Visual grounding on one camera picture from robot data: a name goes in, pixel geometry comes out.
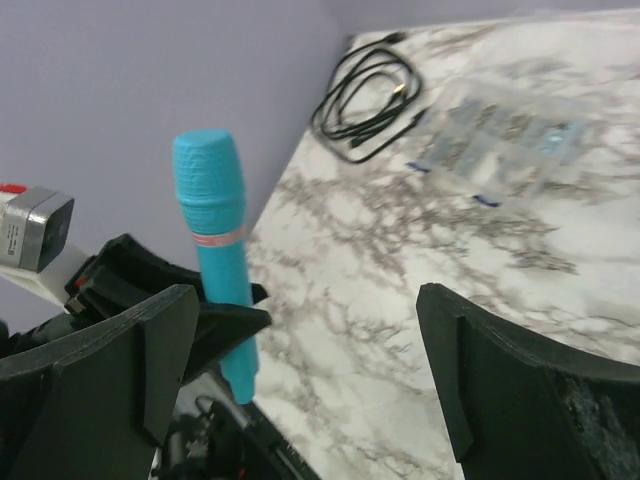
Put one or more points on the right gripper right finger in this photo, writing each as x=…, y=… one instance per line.
x=519, y=405

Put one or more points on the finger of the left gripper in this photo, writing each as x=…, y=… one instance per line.
x=221, y=328

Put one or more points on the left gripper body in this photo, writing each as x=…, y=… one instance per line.
x=91, y=288

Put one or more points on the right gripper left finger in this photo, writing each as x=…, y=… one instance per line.
x=96, y=404

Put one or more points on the blue microphone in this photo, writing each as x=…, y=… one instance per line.
x=210, y=188

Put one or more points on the clear plastic screw box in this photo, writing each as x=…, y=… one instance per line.
x=518, y=114

